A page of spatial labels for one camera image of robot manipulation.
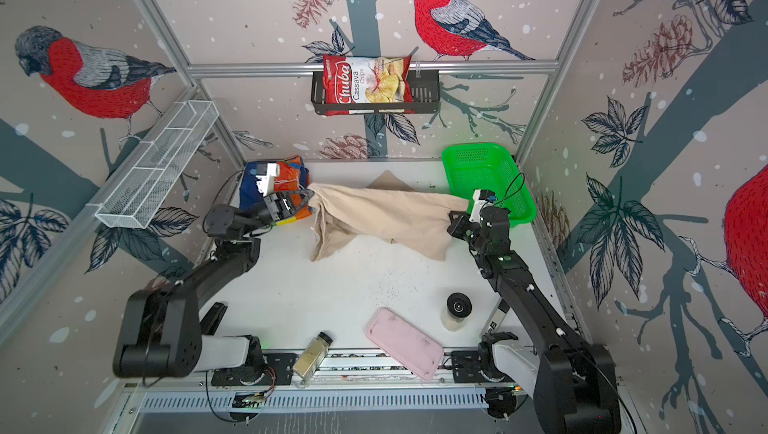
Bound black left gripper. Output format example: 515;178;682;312
242;195;315;241

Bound rainbow striped shorts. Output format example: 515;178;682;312
238;156;310;210

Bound beige shorts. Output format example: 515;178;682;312
309;171;469;262

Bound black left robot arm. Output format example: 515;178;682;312
113;190;314;378

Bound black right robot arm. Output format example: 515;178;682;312
447;204;622;433

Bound green plastic basket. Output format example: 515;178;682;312
441;143;537;227

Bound black white marker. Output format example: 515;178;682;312
480;299;509;337

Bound red Chuba chips bag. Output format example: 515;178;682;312
322;56;413;116

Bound pink rectangular case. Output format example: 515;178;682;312
365;308;444;381

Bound spice jar black lid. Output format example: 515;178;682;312
292;331;334;385

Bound black remote-like object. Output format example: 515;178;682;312
200;302;228;336

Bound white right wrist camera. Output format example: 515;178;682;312
470;189;497;223

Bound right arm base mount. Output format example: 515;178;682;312
449;343;539;386

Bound black wall basket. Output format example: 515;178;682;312
310;71;441;117

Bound white wire mesh shelf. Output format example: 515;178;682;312
95;100;219;229

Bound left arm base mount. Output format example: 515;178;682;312
209;352;298;388

